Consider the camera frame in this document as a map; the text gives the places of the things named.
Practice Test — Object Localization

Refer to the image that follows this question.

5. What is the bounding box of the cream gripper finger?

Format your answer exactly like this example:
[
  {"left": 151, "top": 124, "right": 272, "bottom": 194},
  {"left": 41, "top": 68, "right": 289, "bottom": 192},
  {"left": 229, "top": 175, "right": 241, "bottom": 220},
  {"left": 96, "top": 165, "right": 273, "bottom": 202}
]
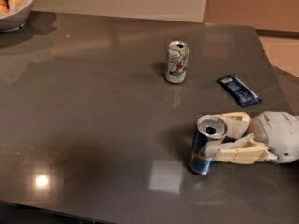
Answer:
[
  {"left": 204, "top": 133, "right": 278, "bottom": 164},
  {"left": 217, "top": 112, "right": 251, "bottom": 140}
]

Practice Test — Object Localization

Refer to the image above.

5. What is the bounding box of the silver blue redbull can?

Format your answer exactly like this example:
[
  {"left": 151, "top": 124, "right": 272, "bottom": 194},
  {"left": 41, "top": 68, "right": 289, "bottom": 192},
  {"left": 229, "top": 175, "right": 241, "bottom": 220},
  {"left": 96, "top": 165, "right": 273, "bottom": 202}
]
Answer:
[{"left": 189, "top": 115, "right": 227, "bottom": 175}]

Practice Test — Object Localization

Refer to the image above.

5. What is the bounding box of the white green 7up can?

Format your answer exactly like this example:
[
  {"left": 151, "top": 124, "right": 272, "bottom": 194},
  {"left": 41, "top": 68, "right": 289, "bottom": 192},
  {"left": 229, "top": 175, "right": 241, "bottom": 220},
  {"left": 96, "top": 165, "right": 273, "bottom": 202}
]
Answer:
[{"left": 165, "top": 41, "right": 189, "bottom": 84}]

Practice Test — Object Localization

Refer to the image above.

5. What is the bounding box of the dark blue snack packet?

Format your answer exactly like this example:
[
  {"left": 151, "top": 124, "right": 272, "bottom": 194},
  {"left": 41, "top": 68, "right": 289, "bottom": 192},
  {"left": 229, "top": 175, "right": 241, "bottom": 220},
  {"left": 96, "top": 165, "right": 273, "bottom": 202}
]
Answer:
[{"left": 217, "top": 75, "right": 261, "bottom": 107}]

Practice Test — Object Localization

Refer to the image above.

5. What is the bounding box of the grey metal bowl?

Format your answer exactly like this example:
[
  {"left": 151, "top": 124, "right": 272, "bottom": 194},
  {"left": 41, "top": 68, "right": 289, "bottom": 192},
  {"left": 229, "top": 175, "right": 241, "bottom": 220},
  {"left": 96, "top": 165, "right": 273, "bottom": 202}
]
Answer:
[{"left": 0, "top": 0, "right": 34, "bottom": 32}]

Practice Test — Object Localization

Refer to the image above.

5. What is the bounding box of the white paper bowl liner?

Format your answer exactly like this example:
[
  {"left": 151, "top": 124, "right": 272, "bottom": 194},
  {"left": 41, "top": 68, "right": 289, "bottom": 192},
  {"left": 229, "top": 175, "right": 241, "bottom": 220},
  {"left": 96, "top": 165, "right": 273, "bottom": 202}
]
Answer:
[{"left": 0, "top": 0, "right": 33, "bottom": 17}]

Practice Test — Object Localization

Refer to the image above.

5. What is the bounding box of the orange fruit middle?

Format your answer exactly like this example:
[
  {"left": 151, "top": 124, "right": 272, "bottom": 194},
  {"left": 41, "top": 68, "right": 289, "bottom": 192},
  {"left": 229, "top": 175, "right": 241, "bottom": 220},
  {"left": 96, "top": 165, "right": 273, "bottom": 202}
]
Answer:
[{"left": 8, "top": 0, "right": 22, "bottom": 6}]

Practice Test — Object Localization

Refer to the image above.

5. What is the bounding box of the orange fruit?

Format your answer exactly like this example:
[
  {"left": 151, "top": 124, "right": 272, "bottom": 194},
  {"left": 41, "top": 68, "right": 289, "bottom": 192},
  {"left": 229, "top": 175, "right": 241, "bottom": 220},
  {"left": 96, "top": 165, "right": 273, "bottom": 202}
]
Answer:
[
  {"left": 0, "top": 5, "right": 9, "bottom": 14},
  {"left": 8, "top": 0, "right": 22, "bottom": 6}
]

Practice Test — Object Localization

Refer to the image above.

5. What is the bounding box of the orange fruit lower left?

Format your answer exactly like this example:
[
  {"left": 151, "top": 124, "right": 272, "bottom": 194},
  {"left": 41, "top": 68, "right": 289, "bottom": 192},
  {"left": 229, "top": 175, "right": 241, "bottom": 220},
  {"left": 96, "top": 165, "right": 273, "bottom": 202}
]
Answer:
[{"left": 0, "top": 5, "right": 9, "bottom": 14}]

